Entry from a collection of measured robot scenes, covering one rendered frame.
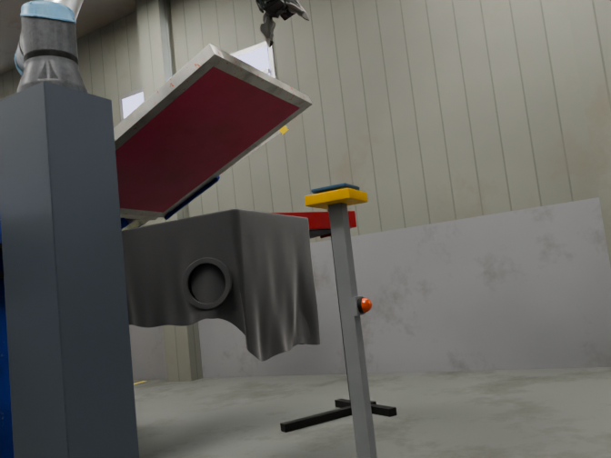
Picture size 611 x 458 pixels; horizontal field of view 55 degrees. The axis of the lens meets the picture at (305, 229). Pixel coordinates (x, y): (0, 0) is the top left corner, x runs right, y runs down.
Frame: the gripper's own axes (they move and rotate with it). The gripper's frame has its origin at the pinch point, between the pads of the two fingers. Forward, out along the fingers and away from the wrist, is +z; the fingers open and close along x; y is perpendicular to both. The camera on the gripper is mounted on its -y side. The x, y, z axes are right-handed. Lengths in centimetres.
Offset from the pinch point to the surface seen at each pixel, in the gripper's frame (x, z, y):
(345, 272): -7, 76, 14
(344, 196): 2, 59, 18
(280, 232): -28, 54, -1
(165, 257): -55, 51, 22
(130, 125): -46, 12, 29
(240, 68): -12.4, 9.8, 16.3
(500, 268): -16, 76, -277
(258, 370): -244, 75, -289
